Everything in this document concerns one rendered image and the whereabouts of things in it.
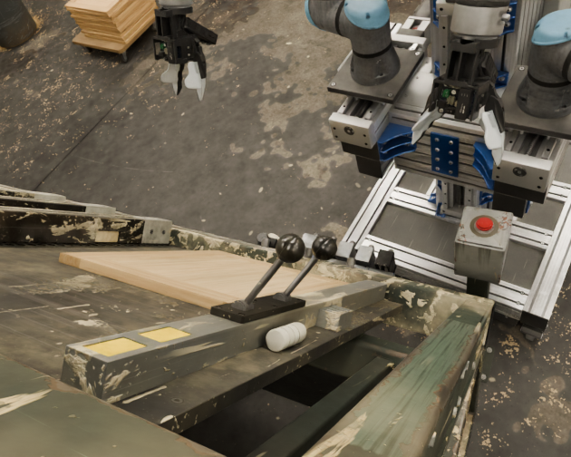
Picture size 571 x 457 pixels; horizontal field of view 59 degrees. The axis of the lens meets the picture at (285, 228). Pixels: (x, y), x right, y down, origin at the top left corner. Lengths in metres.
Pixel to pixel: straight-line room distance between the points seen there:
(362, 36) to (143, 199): 1.96
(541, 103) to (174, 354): 1.14
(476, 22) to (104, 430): 0.73
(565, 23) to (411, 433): 1.11
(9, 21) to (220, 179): 2.94
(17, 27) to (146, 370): 4.99
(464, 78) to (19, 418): 0.75
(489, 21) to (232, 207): 2.16
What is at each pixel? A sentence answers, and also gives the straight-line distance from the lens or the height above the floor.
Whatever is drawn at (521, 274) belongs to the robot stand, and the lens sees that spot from 2.13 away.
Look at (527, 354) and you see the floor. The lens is 2.22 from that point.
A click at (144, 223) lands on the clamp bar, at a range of 1.50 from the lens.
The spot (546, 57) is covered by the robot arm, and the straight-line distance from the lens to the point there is 1.36.
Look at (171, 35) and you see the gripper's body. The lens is 1.24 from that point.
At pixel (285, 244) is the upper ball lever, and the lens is 0.62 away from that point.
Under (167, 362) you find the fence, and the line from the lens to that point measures 0.52.
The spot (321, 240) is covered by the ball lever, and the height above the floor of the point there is 1.45.
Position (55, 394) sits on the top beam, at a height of 1.87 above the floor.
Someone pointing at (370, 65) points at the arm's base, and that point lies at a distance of 1.56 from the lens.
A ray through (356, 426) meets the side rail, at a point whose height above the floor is 1.68.
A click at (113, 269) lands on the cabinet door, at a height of 1.36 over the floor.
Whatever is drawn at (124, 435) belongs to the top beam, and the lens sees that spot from 0.21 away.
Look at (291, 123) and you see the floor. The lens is 3.12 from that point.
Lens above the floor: 2.05
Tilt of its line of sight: 52 degrees down
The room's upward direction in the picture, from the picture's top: 24 degrees counter-clockwise
